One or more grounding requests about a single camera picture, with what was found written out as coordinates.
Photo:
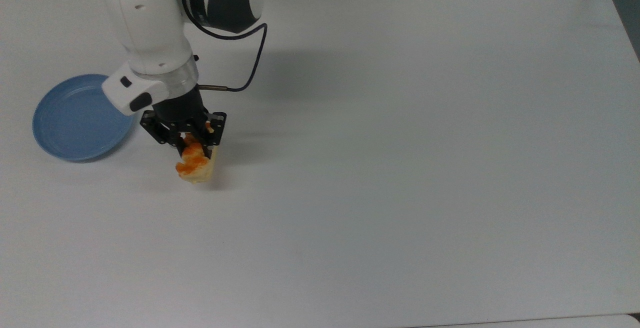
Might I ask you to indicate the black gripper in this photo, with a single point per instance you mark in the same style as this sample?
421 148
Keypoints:
180 110

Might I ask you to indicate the bread with orange topping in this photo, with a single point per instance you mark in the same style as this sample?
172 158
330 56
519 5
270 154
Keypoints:
196 169

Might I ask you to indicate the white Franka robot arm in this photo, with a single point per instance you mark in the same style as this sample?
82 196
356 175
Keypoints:
145 18

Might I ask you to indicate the blue round plate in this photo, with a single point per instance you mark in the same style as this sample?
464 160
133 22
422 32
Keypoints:
75 123

